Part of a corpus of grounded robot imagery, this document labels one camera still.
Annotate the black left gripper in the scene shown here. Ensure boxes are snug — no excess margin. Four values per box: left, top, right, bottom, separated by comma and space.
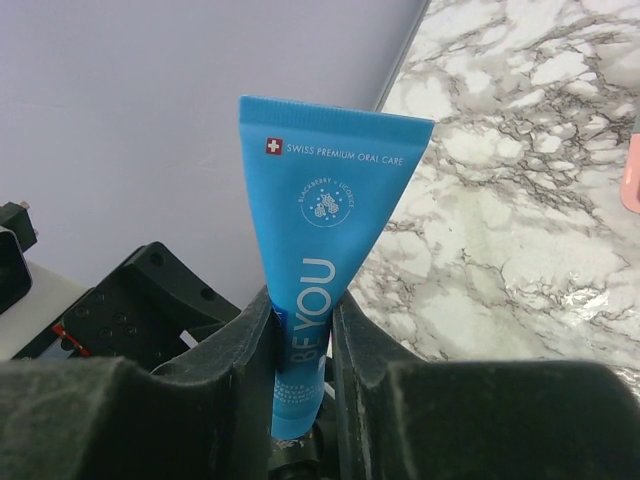
12, 242, 240, 360

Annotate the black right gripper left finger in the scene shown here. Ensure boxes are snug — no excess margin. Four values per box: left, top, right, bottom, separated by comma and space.
1, 292, 275, 479

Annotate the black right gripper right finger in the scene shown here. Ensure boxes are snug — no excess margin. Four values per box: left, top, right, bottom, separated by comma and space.
333, 295, 639, 479

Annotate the blue toothpaste tube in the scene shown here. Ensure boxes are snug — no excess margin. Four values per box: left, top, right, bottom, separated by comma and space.
238, 95, 435, 440

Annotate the pink plastic basket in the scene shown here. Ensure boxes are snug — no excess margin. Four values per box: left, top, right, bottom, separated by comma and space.
620, 133, 640, 214

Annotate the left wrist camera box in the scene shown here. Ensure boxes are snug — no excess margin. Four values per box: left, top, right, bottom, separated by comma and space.
1, 202, 87, 360

